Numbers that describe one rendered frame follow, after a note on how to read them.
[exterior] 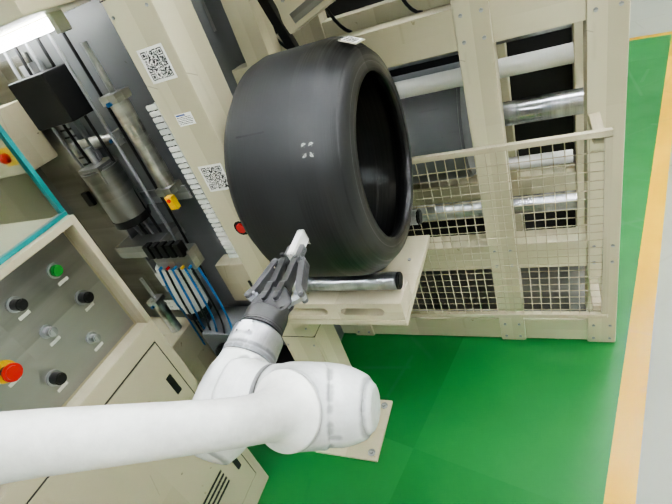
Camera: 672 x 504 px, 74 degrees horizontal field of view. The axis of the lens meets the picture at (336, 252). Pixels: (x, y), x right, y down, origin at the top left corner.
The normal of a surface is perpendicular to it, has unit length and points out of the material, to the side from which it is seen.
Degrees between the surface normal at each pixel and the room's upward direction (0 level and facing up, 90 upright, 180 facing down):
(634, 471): 0
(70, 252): 90
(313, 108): 45
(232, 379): 6
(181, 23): 90
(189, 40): 90
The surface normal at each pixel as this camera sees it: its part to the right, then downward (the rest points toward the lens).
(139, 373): 0.90, -0.05
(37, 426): 0.42, -0.68
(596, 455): -0.30, -0.79
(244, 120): -0.43, -0.18
